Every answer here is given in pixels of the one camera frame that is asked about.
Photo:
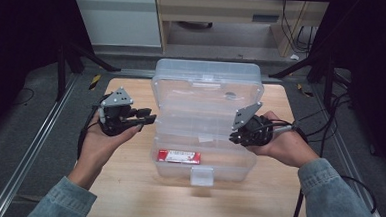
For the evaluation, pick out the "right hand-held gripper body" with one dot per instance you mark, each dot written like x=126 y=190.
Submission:
x=256 y=130

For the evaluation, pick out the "light wooden desk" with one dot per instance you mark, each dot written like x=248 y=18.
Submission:
x=219 y=9

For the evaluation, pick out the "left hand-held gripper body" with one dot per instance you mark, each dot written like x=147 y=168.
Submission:
x=115 y=117

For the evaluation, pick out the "yellow and black tape strip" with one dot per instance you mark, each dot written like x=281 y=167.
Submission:
x=95 y=81

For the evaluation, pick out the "red and white flat packet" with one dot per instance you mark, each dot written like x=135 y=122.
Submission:
x=178 y=157

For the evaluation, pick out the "black curtain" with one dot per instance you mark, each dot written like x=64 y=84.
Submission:
x=377 y=64
x=17 y=46

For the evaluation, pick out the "black metal stand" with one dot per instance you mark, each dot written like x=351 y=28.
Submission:
x=61 y=71
x=327 y=79

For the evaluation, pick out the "clear plastic storage box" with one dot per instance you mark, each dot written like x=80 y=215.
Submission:
x=207 y=106

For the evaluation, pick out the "white cabinet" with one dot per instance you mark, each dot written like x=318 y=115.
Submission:
x=119 y=19

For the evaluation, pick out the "person's left hand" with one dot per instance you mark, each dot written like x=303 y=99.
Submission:
x=99 y=147

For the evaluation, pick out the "person's right hand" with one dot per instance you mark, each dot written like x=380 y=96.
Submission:
x=286 y=143

